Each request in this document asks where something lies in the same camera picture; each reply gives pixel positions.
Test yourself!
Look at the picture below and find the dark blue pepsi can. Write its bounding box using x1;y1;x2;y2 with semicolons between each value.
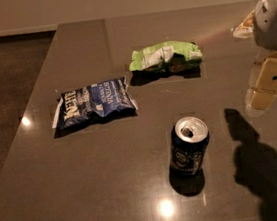
170;116;210;176

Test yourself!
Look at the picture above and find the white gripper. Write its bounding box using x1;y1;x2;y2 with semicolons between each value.
233;0;277;113

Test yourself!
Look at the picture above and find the blue chip bag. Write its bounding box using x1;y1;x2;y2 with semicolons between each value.
52;77;138;129

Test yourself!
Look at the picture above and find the green chip bag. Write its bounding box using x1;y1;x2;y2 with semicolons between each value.
129;41;203;73

